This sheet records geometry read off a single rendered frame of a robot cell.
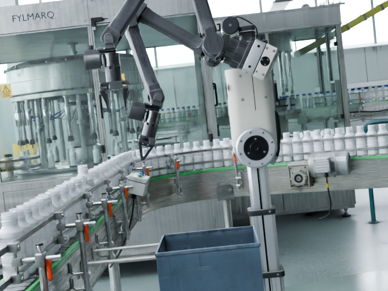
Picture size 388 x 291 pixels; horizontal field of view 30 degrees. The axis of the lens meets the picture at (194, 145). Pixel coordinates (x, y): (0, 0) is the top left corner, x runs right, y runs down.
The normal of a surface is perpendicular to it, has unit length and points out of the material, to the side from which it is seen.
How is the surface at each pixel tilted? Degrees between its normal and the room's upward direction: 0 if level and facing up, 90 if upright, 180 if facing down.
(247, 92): 90
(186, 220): 90
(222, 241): 90
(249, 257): 90
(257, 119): 101
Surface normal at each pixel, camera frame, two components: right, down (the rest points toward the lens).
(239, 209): -0.04, 0.06
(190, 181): 0.41, 0.01
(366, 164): -0.33, 0.08
